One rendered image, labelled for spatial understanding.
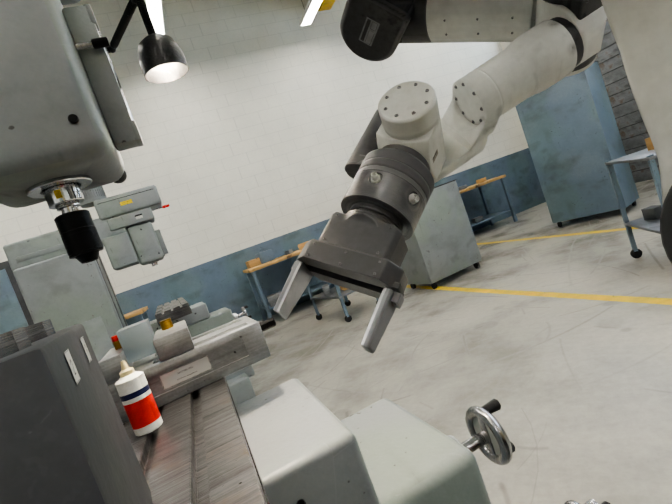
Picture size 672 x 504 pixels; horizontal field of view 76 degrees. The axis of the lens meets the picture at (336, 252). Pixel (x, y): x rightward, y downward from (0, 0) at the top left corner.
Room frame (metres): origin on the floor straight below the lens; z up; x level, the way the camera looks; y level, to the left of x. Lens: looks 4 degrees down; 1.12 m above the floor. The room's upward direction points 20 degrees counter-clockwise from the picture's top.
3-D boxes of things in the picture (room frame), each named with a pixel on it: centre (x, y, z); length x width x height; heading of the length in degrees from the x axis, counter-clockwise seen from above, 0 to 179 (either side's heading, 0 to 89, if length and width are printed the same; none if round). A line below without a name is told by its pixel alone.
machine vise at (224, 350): (0.80, 0.37, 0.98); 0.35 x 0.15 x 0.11; 111
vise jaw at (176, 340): (0.81, 0.34, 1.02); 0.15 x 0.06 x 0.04; 21
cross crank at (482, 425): (0.81, -0.13, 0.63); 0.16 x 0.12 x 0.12; 109
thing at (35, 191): (0.65, 0.35, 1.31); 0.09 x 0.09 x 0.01
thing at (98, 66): (0.68, 0.24, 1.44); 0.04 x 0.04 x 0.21; 19
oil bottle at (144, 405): (0.63, 0.35, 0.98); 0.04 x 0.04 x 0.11
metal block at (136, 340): (0.79, 0.40, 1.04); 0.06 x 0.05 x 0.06; 21
